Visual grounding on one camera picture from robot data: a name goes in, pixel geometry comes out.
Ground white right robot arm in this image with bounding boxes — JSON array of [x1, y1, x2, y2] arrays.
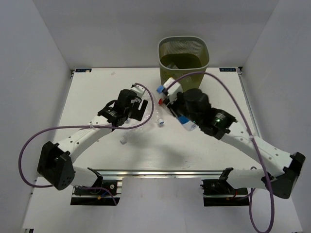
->
[[165, 88, 305, 199]]

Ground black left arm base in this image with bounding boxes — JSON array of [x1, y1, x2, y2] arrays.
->
[[70, 180, 122, 206]]

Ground clear square bottle yellow label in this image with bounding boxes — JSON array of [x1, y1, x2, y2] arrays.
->
[[167, 62, 179, 69]]

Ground clear slim bottle white cap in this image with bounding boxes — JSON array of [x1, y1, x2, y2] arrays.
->
[[120, 122, 154, 145]]

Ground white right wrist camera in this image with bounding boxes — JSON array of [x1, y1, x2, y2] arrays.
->
[[163, 77, 183, 104]]

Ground clear ribbed bottle blue cap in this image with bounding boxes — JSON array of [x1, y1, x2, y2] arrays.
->
[[152, 106, 164, 127]]

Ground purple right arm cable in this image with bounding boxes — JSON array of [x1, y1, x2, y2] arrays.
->
[[169, 72, 274, 233]]

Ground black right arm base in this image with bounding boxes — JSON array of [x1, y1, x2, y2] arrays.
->
[[200, 179, 250, 207]]

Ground clear bottle far left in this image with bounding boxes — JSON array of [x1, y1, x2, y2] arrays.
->
[[129, 96, 155, 122]]

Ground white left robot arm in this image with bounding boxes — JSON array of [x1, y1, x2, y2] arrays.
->
[[37, 85, 158, 194]]

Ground green mesh waste bin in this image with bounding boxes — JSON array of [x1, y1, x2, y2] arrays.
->
[[158, 36, 209, 84]]

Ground clear bottle blue label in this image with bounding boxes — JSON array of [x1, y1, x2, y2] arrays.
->
[[156, 85, 197, 131]]

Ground blue sticker corner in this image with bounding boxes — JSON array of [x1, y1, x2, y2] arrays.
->
[[219, 67, 236, 72], [75, 68, 92, 73]]

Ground blue sticker right corner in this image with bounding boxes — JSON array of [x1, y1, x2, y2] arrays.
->
[[219, 67, 236, 72]]

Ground crushed bottle red label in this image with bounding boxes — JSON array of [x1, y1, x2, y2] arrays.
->
[[158, 98, 167, 107]]

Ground aluminium table edge rail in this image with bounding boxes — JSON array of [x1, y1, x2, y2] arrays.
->
[[97, 169, 223, 179]]

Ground blue sticker left corner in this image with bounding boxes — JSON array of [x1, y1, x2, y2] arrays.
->
[[75, 68, 92, 73]]

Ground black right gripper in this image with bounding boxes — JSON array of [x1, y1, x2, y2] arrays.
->
[[163, 91, 202, 126]]

